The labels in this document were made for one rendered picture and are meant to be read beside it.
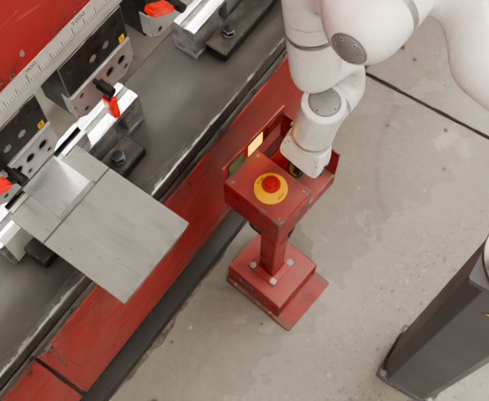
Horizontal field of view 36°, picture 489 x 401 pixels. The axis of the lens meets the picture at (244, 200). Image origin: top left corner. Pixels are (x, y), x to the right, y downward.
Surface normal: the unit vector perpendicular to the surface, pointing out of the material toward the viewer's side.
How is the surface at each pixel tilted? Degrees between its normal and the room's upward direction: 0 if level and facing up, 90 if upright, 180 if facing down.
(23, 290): 0
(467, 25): 51
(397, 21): 42
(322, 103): 5
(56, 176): 0
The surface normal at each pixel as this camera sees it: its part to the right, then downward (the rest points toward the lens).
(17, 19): 0.81, 0.54
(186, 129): 0.00, -0.38
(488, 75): -0.43, 0.36
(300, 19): -0.33, 0.86
